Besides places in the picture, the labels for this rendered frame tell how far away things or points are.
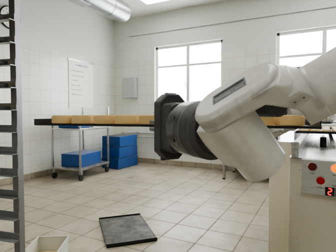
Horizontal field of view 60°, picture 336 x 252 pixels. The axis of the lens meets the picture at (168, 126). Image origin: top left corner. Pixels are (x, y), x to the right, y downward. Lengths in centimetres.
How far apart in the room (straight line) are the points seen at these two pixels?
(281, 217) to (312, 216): 77
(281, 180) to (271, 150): 169
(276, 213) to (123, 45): 509
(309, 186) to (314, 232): 20
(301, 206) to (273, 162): 99
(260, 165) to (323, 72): 13
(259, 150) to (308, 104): 8
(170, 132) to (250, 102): 16
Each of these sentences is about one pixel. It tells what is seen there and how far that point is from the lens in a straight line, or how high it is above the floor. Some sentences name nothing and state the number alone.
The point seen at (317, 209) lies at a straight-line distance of 137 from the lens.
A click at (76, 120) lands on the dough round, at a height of 101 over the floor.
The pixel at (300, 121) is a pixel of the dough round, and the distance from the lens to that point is 58.
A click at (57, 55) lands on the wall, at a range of 540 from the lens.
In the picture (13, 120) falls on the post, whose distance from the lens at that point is 135.
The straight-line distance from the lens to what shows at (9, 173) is 139.
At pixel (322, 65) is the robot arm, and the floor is 108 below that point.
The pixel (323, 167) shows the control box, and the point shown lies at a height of 81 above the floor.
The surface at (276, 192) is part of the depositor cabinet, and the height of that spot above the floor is 50.
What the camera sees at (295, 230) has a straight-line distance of 141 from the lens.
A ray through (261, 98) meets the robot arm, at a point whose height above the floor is 104.
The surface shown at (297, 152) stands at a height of 86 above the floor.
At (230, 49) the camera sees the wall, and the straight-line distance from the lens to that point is 540.
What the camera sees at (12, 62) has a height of 123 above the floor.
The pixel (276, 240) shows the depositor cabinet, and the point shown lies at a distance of 219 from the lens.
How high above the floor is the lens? 102
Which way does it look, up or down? 3 degrees down
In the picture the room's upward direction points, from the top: straight up
